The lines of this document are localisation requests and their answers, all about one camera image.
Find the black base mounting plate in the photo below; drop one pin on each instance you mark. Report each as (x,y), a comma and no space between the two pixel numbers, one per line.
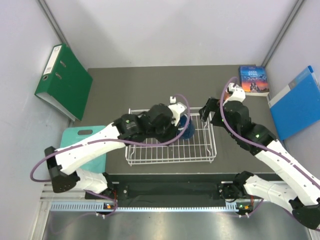
(175,190)

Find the orange patterned mug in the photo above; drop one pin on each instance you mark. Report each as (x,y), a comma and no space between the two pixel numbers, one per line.
(226,96)

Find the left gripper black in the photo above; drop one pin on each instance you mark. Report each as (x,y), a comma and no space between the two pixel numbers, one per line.
(173,132)

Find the Jane Eyre book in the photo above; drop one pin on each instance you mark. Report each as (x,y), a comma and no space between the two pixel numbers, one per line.
(253,80)

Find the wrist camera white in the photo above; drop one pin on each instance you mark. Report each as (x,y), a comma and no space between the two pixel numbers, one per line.
(177,108)
(237,93)

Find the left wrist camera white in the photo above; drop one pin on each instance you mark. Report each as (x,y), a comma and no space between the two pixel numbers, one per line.
(177,108)

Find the teal cutting board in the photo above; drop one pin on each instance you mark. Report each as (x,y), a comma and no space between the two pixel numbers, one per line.
(72,135)

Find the white wire dish rack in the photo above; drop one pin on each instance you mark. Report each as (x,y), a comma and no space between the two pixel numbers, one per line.
(201,147)

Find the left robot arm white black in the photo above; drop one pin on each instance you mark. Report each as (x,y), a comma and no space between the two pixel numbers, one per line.
(64,168)

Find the green lever arch binder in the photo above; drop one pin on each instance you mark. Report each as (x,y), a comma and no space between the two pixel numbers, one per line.
(65,84)

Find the dark blue mug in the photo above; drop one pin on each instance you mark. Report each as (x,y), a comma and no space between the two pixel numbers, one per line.
(190,129)

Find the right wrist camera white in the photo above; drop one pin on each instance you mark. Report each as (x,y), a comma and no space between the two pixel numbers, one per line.
(237,93)

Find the blue folder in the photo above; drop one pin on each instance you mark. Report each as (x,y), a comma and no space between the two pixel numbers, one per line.
(297,106)

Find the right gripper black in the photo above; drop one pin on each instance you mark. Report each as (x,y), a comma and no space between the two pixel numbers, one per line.
(211,105)

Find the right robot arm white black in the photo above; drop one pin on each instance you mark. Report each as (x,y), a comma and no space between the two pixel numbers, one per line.
(300,196)

